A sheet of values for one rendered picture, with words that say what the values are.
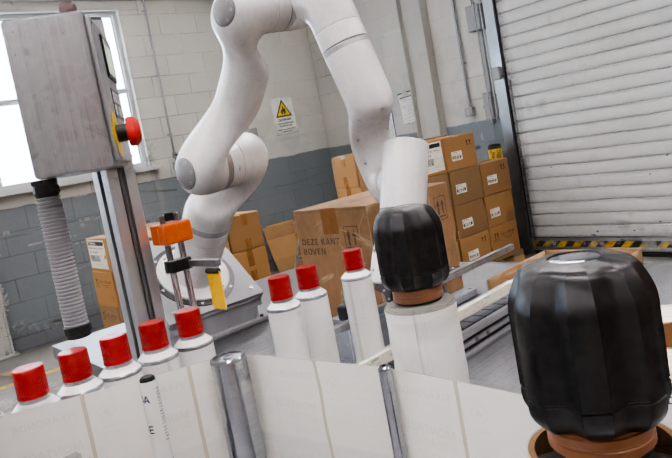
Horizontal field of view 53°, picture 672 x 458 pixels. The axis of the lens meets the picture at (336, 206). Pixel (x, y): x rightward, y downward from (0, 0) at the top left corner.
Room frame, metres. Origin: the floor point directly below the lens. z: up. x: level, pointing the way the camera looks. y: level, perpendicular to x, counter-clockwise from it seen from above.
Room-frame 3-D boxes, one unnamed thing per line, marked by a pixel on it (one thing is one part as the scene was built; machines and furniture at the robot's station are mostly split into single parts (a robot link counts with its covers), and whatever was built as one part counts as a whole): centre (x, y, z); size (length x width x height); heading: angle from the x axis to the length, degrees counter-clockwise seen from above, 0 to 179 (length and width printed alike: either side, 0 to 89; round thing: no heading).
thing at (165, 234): (0.95, 0.22, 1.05); 0.10 x 0.04 x 0.33; 45
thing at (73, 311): (0.88, 0.36, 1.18); 0.04 x 0.04 x 0.21
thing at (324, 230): (1.63, -0.09, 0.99); 0.30 x 0.24 x 0.27; 134
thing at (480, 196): (5.29, -0.71, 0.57); 1.20 x 0.85 x 1.14; 130
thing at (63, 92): (0.90, 0.31, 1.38); 0.17 x 0.10 x 0.19; 10
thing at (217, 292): (0.93, 0.19, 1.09); 0.03 x 0.01 x 0.06; 45
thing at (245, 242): (4.81, 1.20, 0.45); 1.20 x 0.84 x 0.89; 40
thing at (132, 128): (0.87, 0.24, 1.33); 0.04 x 0.03 x 0.04; 10
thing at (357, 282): (1.11, -0.01, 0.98); 0.05 x 0.05 x 0.20
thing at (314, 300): (1.03, 0.06, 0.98); 0.05 x 0.05 x 0.20
